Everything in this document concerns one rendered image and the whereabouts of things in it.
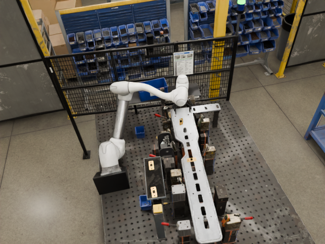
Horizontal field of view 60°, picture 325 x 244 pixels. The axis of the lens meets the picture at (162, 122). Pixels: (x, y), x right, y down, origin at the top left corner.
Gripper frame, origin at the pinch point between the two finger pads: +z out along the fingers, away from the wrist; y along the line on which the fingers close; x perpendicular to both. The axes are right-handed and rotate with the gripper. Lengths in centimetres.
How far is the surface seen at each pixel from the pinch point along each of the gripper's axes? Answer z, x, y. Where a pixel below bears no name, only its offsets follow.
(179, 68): -11, 55, 5
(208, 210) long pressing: 14, -94, 4
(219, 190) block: 11, -81, 16
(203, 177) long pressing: 14, -66, 7
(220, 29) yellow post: -48, 58, 48
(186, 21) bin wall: 6, 189, 37
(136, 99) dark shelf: 11, 39, -44
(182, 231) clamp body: 10, -109, -18
